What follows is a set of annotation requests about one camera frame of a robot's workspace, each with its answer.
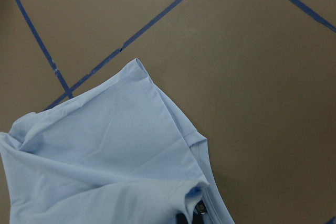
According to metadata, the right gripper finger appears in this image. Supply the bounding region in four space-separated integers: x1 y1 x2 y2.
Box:
176 213 187 224

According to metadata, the light blue t-shirt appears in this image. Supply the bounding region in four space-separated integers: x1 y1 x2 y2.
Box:
1 59 233 223

